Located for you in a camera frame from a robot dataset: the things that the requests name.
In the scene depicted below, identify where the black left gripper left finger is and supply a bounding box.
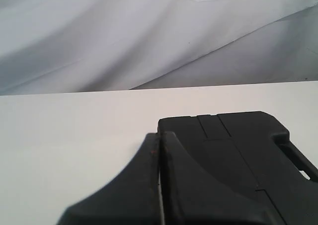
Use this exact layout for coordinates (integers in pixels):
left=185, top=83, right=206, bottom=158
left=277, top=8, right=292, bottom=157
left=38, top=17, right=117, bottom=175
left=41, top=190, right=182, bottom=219
left=58, top=133, right=161, bottom=225

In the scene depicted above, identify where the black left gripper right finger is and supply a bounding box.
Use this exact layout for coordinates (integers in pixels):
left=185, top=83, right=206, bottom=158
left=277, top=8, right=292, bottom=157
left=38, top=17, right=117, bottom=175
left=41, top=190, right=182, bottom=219
left=160, top=132, right=267, bottom=225

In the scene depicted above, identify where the black plastic tool case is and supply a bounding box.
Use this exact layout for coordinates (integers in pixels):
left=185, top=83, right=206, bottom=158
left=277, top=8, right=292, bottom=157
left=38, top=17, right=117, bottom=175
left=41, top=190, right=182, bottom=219
left=158, top=111, right=318, bottom=225

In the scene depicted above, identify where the white backdrop cloth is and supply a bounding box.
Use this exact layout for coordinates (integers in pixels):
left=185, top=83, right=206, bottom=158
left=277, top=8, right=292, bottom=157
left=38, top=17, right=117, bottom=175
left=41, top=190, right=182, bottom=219
left=0, top=0, right=318, bottom=95

